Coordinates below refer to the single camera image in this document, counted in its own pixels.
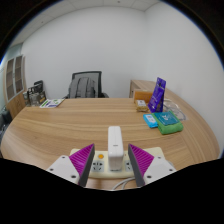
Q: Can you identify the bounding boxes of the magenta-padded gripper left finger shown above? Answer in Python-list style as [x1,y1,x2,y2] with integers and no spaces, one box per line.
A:
[46,143,96,188]

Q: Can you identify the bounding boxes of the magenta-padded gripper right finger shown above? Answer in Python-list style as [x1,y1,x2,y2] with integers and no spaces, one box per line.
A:
[127,143,177,188]

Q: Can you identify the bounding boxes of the white charger block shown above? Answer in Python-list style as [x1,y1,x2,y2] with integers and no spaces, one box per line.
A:
[107,125,125,172]

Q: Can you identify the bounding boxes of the cream power strip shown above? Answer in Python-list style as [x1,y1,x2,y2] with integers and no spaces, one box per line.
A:
[69,147,165,179]

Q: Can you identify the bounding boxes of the green folded cloth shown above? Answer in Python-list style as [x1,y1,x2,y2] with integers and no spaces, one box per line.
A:
[151,111,184,136]

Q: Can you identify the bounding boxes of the small blue packet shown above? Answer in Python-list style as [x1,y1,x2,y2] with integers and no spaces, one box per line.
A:
[143,113,159,129]

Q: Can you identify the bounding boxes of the teal flat packet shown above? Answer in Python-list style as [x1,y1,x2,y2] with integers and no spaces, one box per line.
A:
[153,111,180,126]

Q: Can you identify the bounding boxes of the small yellow box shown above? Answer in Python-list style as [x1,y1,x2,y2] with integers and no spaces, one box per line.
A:
[135,99,150,113]

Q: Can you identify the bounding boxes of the green and purple leaflet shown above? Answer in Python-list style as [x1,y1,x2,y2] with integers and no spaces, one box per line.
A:
[39,98,66,109]

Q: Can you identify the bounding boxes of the purple standing bag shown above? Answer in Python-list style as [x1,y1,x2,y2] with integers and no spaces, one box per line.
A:
[147,77,167,114]

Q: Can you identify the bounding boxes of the orange box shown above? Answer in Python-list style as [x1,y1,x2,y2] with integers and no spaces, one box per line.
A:
[133,90,154,104]

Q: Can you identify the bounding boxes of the brown printed boxes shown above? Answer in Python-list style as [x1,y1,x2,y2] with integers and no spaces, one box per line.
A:
[22,87,48,107]

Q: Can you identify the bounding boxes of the wooden shelf cabinet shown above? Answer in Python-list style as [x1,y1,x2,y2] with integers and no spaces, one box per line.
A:
[2,54,28,119]

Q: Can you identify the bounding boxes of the black bag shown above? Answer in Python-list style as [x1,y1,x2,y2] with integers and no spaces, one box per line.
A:
[0,108,14,134]

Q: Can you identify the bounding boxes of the grey backpack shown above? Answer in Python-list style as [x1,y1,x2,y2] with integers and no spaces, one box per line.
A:
[68,77,97,99]

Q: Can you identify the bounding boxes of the small black chair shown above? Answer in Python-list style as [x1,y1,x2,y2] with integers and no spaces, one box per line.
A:
[33,79,44,93]

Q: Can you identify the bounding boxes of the black mesh office chair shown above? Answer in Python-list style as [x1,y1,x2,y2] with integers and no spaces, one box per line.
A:
[63,70,110,99]

